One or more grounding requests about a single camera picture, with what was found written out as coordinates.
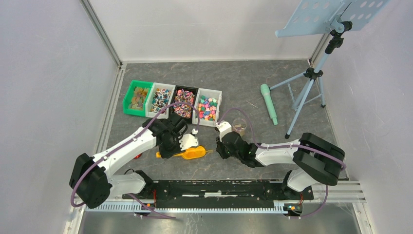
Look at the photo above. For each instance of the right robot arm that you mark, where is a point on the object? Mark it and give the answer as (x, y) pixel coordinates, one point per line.
(318, 160)

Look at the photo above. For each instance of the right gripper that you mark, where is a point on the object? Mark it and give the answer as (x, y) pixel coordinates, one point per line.
(219, 148)

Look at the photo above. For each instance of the clear plastic jar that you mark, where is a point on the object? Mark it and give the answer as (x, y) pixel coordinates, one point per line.
(239, 125)

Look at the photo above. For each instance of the white star candy bin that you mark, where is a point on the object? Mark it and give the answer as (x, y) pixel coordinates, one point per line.
(207, 103)

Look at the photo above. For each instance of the white lollipop bin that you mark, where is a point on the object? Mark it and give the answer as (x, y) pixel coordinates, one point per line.
(160, 96)

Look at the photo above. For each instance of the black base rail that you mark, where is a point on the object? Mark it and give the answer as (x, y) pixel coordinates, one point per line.
(220, 194)

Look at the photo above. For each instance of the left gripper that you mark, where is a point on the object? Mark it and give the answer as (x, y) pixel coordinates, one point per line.
(166, 154)

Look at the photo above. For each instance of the aluminium frame post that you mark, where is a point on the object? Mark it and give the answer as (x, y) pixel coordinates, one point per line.
(101, 31)

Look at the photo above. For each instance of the green candy bin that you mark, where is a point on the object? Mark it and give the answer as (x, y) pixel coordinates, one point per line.
(136, 98)

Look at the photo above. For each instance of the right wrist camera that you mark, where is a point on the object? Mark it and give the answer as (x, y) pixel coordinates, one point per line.
(223, 128)

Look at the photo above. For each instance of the black swirl lollipop bin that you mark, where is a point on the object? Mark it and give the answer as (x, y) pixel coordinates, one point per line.
(183, 95)

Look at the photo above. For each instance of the blue music stand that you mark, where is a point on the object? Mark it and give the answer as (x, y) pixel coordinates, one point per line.
(324, 17)

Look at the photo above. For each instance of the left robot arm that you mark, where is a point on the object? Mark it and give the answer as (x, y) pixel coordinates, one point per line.
(94, 178)

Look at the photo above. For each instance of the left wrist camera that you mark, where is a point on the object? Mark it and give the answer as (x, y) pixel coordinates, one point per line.
(189, 140)

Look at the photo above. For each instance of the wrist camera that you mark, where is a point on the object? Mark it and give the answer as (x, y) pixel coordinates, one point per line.
(189, 140)
(223, 128)

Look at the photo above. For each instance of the orange plastic scoop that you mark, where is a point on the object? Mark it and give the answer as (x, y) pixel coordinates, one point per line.
(190, 153)

